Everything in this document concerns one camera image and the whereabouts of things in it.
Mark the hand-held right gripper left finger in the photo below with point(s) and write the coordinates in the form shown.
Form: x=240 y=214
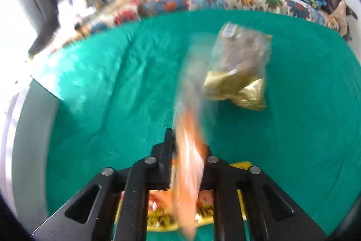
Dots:
x=162 y=173

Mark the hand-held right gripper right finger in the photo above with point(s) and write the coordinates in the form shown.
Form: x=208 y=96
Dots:
x=208 y=176

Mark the orange snack packet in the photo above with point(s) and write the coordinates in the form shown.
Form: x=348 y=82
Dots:
x=189 y=159

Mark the yellow peanut packet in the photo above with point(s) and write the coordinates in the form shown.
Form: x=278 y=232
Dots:
x=159 y=222

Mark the gold snack packet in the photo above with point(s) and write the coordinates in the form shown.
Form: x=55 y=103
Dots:
x=239 y=88

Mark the white board panel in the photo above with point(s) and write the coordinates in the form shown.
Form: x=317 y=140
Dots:
x=31 y=145

